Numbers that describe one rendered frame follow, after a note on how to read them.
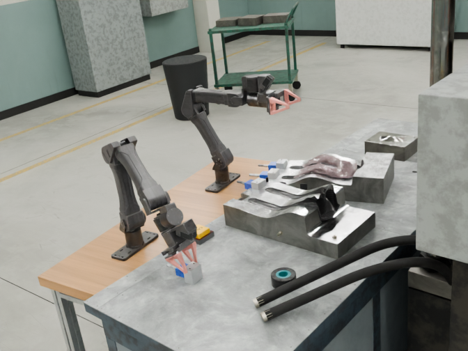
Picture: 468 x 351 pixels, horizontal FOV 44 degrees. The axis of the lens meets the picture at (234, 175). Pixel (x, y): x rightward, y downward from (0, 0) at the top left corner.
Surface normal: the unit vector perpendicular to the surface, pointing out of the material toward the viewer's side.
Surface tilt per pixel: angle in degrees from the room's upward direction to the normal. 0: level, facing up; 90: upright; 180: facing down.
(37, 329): 0
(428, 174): 90
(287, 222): 90
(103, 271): 0
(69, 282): 0
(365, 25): 90
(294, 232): 90
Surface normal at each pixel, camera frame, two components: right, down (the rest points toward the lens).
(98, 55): 0.79, 0.16
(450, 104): -0.64, 0.36
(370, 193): -0.39, 0.40
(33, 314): -0.11, -0.92
